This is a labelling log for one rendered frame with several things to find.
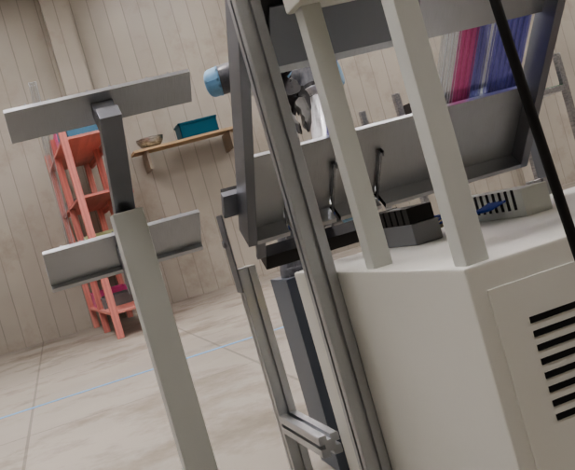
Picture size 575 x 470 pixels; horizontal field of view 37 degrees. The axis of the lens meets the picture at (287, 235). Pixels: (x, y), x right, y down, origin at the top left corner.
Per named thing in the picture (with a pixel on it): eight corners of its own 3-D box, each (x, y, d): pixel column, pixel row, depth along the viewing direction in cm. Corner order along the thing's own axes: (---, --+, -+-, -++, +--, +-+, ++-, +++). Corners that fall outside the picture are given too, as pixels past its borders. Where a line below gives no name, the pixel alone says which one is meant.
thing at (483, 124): (253, 233, 182) (248, 224, 184) (514, 158, 200) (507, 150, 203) (250, 162, 169) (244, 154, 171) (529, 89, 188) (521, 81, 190)
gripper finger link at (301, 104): (318, 140, 196) (300, 112, 200) (321, 123, 191) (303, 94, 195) (306, 145, 195) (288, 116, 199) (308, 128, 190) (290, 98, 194)
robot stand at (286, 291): (321, 460, 249) (269, 279, 248) (376, 439, 254) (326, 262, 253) (341, 474, 232) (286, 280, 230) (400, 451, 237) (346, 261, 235)
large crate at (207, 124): (214, 133, 1058) (211, 119, 1058) (220, 129, 1024) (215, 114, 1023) (177, 143, 1046) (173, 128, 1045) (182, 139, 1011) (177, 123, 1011)
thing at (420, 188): (257, 245, 181) (245, 224, 186) (520, 168, 200) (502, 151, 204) (257, 241, 180) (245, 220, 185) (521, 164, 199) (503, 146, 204)
